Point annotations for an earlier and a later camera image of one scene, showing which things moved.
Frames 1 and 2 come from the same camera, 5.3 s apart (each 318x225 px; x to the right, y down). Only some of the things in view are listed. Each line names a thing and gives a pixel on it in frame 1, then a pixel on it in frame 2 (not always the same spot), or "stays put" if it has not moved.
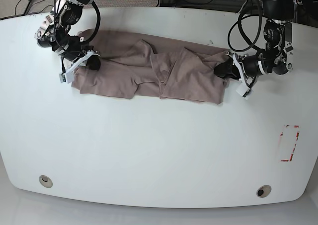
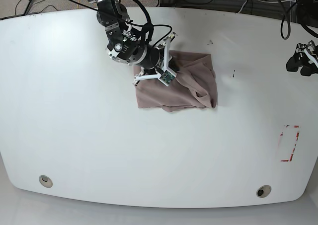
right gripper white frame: (227, 69) -> (301, 58)
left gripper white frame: (93, 62) -> (174, 65)
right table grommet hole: (264, 191) stays put
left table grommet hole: (45, 181) stays put
